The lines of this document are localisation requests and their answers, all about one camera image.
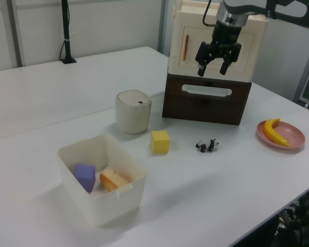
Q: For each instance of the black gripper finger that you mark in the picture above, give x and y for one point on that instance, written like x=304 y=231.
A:
x=204 y=55
x=230 y=57

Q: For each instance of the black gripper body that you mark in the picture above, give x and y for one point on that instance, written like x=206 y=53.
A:
x=225 y=36

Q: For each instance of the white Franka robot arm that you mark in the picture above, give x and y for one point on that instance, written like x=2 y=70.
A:
x=285 y=10

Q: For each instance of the cream plastic storage box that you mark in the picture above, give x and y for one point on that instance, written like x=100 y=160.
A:
x=177 y=25

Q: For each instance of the dark brown wooden cabinet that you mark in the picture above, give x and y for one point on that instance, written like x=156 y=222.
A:
x=244 y=103

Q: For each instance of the yellow toy banana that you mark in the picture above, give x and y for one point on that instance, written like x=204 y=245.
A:
x=269 y=131

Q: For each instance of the panda toy figurine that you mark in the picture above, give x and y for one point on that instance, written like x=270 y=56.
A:
x=208 y=145

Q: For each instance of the cream lidded trash can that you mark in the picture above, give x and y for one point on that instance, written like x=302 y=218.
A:
x=132 y=118

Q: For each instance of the pink plate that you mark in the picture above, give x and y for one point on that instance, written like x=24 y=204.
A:
x=291 y=133

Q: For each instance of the yellow foam cube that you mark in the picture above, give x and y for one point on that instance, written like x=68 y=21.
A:
x=159 y=142

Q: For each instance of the black pole stand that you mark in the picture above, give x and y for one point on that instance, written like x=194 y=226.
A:
x=66 y=31

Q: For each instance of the toy bread piece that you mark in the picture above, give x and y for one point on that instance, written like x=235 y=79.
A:
x=110 y=181

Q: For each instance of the purple foam cube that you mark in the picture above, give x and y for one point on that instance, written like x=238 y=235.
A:
x=85 y=176

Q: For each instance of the black mesh chair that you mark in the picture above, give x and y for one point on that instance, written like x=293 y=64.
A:
x=304 y=213

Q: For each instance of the white plastic bin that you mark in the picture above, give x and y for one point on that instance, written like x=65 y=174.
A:
x=113 y=208

